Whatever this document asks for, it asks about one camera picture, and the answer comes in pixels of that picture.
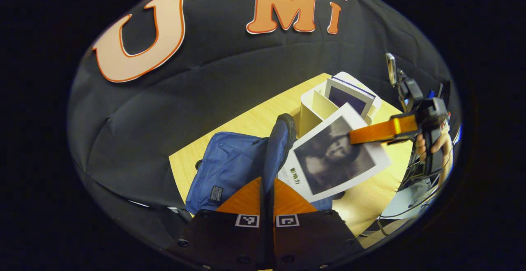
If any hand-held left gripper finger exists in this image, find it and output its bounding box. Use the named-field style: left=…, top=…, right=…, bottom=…
left=268, top=179, right=365, bottom=271
left=176, top=177, right=268, bottom=271

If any pale grey object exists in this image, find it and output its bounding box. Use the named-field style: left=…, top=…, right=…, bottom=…
left=381, top=179, right=432, bottom=219

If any white portrait cover book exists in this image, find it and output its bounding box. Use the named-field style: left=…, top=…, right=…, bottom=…
left=278, top=103, right=392, bottom=203

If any dark blue cover book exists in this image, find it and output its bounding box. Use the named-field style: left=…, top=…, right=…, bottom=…
left=325, top=76, right=376, bottom=119

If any blue schoolbag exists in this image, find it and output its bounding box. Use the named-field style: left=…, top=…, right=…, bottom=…
left=185, top=114, right=334, bottom=216

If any white bookshelf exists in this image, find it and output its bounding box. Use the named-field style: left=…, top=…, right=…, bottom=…
left=299, top=71, right=383, bottom=138

